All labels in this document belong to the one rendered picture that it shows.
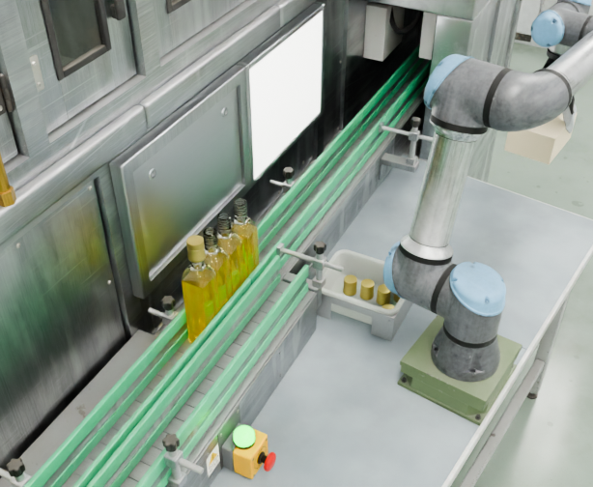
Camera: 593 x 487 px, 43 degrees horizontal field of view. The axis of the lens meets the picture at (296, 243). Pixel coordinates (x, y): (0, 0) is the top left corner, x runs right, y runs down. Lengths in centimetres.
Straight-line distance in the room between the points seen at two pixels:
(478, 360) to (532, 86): 59
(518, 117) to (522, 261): 77
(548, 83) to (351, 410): 80
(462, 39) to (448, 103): 82
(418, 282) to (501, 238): 65
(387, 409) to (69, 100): 94
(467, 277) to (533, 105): 38
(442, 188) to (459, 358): 37
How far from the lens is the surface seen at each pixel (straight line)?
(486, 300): 157
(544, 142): 199
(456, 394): 170
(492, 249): 218
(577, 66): 161
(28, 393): 153
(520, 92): 146
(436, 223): 158
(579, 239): 229
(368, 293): 192
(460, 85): 149
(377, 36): 253
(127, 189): 148
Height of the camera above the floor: 209
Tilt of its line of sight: 39 degrees down
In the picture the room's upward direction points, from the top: straight up
